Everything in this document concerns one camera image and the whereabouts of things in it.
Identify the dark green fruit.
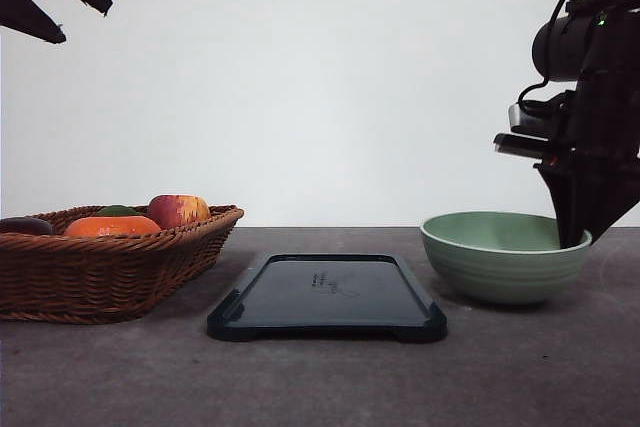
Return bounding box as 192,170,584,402
95,205,139,216

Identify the brown wicker basket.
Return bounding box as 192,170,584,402
0,204,244,325

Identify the red yellow apple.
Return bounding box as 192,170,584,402
147,194,211,229

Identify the black rectangular tray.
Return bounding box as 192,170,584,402
207,255,448,342

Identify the orange tangerine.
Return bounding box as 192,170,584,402
64,217,162,237

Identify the dark purple fruit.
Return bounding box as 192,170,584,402
0,217,55,235

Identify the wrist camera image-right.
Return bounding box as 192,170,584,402
508,89,576,139

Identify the green ceramic bowl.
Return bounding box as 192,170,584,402
420,211,593,305

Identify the black, image-right gripper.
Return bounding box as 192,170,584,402
494,67,640,249

